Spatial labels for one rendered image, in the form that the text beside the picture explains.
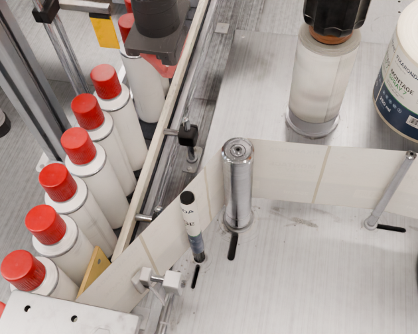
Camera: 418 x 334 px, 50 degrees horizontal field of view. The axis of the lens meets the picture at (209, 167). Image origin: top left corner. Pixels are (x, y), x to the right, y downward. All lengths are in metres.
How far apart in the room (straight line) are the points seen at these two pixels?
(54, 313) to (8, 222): 0.45
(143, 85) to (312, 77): 0.26
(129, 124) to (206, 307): 0.27
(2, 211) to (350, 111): 0.62
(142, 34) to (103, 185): 0.20
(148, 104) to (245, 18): 0.38
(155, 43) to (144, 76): 0.13
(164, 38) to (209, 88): 0.32
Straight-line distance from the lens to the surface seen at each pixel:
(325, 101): 0.70
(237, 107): 0.80
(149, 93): 0.73
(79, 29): 1.09
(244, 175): 0.53
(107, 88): 0.60
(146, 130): 0.78
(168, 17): 0.58
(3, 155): 0.91
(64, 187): 0.52
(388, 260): 0.69
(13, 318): 0.40
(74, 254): 0.54
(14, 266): 0.49
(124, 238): 0.65
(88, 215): 0.57
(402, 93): 0.75
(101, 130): 0.59
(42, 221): 0.50
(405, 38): 0.74
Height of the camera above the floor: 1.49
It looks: 58 degrees down
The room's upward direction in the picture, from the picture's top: 6 degrees counter-clockwise
